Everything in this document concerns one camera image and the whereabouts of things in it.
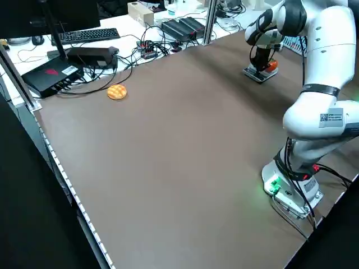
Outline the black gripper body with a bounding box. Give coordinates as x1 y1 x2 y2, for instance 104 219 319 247
252 47 274 67

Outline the silver kitchen scale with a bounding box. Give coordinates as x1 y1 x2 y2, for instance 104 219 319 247
242 66 279 85

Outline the light blue plastic basket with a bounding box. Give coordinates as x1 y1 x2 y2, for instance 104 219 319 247
281 35 308 55

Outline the clear glass bowl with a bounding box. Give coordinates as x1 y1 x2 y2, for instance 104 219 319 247
221 17 240 31

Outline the black power brick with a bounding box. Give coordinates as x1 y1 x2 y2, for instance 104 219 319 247
179 16 206 37
161 19 197 40

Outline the grey usb hub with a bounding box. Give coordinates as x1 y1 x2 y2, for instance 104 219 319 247
136 40 158 59

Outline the beige cardboard box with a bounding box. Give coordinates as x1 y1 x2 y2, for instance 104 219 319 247
127 2 155 27

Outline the white desk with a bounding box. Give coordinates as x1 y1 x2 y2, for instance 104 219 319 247
0 0 281 107

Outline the round orange bread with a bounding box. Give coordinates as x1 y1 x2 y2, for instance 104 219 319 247
107 84 129 101

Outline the black docking device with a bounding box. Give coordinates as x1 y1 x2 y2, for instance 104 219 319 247
67 46 120 69

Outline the black keyboard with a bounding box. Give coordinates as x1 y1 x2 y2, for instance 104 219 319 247
50 27 121 47

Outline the black monitor stand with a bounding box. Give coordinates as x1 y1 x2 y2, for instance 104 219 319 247
39 0 71 61

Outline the black box with red logo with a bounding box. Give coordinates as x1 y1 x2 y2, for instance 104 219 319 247
21 57 85 99

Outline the black computer monitor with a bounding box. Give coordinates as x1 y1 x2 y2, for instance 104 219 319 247
0 0 101 38

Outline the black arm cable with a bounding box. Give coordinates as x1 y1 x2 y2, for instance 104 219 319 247
300 35 309 86

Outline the aluminium frame post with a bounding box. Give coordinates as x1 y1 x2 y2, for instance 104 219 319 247
202 0 218 45
0 44 43 112

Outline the black base cable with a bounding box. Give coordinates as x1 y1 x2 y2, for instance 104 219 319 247
314 164 353 188

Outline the toothed aluminium table rail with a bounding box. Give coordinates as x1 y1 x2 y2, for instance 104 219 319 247
33 109 116 269

